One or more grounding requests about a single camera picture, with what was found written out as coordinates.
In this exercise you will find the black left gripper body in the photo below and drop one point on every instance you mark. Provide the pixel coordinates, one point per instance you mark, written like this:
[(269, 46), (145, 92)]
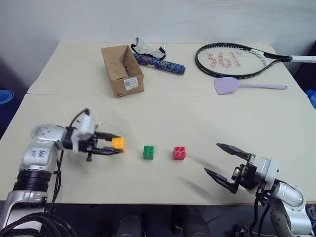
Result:
[(87, 145)]

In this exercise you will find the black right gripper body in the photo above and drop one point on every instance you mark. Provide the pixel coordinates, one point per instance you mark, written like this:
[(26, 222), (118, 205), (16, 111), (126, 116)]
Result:
[(247, 174)]

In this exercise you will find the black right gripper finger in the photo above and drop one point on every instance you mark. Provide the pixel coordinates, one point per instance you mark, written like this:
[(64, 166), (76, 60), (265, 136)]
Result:
[(234, 151), (224, 181)]

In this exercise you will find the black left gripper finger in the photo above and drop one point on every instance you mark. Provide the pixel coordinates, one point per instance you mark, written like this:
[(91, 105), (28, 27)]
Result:
[(105, 135), (105, 151)]

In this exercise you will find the yellow toy building cube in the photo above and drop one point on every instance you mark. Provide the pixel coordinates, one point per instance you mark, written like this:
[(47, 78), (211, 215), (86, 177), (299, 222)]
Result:
[(118, 144)]

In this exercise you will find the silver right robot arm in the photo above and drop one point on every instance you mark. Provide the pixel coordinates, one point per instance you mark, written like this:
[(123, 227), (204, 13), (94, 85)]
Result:
[(288, 197)]

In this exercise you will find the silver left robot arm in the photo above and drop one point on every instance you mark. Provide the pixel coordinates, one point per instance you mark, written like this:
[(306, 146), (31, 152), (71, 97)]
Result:
[(37, 153)]

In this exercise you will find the green toy building cube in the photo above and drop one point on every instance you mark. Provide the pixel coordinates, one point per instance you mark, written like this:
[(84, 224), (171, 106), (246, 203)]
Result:
[(148, 153)]

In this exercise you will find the red toy building cube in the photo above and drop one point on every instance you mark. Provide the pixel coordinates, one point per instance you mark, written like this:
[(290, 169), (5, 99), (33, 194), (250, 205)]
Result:
[(179, 153)]

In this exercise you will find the open brown cardboard box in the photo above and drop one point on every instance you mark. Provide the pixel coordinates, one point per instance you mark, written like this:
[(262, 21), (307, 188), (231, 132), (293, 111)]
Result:
[(118, 74)]

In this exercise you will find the lilac silicone spatula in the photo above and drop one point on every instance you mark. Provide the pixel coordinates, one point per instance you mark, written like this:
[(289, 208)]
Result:
[(225, 85)]

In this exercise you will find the long blue patterned box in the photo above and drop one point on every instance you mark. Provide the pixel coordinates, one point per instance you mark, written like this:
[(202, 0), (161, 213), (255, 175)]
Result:
[(160, 64)]

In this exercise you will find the blue plastic object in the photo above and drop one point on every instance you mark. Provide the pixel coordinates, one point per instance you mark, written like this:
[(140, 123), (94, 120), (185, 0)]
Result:
[(312, 98)]

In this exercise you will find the black and white tennis racket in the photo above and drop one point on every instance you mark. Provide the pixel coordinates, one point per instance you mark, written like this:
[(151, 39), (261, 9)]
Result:
[(279, 58)]

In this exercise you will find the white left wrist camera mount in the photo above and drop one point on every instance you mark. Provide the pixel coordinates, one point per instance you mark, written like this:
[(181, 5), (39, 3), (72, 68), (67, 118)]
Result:
[(85, 126)]

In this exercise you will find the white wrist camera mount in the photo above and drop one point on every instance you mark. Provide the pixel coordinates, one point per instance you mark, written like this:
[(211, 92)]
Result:
[(267, 170), (85, 126)]

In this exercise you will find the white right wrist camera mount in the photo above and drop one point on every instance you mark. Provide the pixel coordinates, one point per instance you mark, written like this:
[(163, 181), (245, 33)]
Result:
[(267, 170)]

